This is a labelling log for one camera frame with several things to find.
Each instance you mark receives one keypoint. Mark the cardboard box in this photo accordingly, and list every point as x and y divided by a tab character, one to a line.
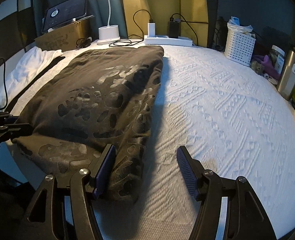
62	38

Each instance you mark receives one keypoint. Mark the white desk lamp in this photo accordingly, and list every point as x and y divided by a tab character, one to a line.
108	33

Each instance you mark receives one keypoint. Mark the white textured bedspread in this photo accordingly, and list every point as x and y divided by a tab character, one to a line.
225	117

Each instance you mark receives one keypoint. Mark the white crumpled blanket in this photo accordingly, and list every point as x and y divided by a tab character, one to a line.
25	70

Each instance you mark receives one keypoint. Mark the yellow curtain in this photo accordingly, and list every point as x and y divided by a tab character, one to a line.
162	0

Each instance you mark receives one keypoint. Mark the purple cloth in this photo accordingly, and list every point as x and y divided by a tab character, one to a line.
267	65

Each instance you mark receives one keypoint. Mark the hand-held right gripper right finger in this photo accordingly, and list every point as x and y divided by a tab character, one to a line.
187	172

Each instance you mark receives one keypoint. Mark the dark grey curtain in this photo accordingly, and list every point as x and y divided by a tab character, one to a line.
97	5

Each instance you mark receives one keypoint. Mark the steel tumbler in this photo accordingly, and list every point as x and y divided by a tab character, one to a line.
287	80

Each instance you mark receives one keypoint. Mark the black tablet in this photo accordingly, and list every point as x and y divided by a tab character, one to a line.
65	12

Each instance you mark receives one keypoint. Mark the white paper packets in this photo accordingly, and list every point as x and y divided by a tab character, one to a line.
235	21

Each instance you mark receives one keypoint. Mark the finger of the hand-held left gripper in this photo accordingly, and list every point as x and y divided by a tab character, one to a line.
15	132
2	118

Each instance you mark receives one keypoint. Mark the brown t-shirt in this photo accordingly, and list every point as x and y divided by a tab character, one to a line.
87	92

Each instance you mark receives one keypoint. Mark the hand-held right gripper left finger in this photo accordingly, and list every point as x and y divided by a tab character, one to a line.
105	170

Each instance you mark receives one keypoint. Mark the white plastic basket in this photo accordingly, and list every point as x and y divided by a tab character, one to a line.
238	47

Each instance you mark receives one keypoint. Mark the black charger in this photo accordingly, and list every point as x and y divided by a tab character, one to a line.
173	30

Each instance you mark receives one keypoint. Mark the white charger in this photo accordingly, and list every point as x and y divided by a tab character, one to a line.
151	30

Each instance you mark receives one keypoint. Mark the white power strip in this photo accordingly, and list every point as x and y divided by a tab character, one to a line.
162	40

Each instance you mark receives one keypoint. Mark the small grey bundle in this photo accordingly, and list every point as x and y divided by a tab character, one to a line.
257	67

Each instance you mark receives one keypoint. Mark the glass jar with white lid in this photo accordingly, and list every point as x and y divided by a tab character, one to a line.
278	50

